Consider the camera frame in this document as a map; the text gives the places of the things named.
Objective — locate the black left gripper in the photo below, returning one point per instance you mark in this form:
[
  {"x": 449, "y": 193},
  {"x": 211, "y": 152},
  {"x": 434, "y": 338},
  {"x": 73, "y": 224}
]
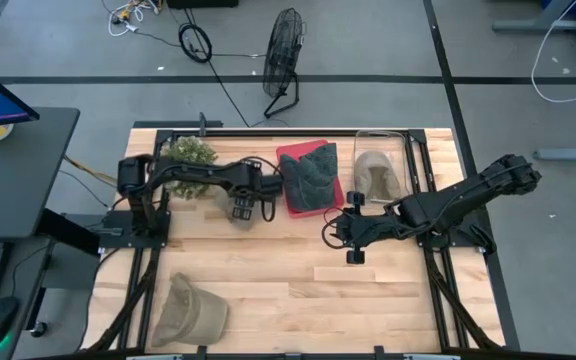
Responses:
[{"x": 243, "y": 209}]

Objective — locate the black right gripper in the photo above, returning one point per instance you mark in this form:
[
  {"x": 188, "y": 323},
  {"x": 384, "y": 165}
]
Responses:
[{"x": 373, "y": 227}]

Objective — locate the red plastic bin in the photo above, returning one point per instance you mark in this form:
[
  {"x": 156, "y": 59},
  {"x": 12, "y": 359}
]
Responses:
[{"x": 288, "y": 152}]

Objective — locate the clear plastic bin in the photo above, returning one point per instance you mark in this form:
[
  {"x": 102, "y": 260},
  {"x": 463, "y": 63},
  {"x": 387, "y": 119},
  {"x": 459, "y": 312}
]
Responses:
[{"x": 403, "y": 150}]

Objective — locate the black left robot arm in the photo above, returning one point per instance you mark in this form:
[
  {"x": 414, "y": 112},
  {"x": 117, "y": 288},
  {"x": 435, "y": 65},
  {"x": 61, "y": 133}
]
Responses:
[{"x": 193, "y": 172}]

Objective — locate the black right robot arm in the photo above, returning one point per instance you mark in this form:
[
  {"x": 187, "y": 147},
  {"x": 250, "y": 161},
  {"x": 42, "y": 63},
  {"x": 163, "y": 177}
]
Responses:
[{"x": 468, "y": 192}]

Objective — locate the green artificial plant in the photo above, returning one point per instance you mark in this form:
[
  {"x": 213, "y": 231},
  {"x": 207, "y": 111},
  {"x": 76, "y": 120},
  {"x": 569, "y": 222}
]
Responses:
[{"x": 190, "y": 149}]

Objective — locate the black floor fan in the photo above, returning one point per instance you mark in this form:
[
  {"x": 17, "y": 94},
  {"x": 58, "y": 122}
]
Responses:
[{"x": 282, "y": 50}]

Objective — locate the black desk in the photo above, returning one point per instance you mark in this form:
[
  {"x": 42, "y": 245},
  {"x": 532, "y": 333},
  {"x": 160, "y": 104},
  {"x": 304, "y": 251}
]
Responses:
[{"x": 13, "y": 175}]

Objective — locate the small black round knob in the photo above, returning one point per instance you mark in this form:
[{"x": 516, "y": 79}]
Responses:
[{"x": 38, "y": 329}]

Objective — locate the grey table foot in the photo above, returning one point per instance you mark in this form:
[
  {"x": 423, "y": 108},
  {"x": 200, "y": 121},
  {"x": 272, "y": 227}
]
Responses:
[{"x": 568, "y": 154}]

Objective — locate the grey table leg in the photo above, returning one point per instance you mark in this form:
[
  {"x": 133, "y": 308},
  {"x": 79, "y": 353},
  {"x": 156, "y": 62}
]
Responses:
[{"x": 543, "y": 22}]

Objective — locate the black aluminium table frame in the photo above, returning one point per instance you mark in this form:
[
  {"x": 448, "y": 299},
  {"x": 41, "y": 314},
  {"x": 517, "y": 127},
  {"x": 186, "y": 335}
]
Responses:
[{"x": 290, "y": 132}]

